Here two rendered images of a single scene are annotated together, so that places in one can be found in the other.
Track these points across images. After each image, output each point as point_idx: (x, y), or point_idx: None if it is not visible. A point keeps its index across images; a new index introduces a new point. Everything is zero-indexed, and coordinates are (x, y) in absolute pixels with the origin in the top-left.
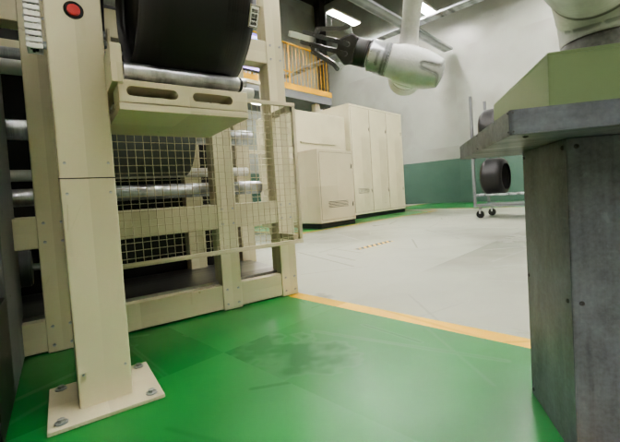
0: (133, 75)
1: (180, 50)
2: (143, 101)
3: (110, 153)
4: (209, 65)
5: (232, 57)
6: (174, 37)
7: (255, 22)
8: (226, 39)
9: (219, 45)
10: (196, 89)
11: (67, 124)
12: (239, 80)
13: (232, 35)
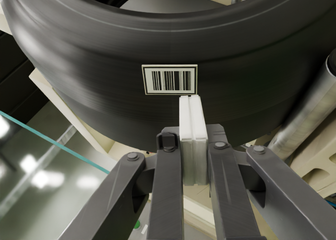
0: (283, 160)
1: (252, 138)
2: (318, 188)
3: None
4: (282, 106)
5: (271, 94)
6: (233, 147)
7: (183, 76)
8: (230, 117)
9: (244, 118)
10: (322, 154)
11: None
12: (334, 79)
13: (221, 114)
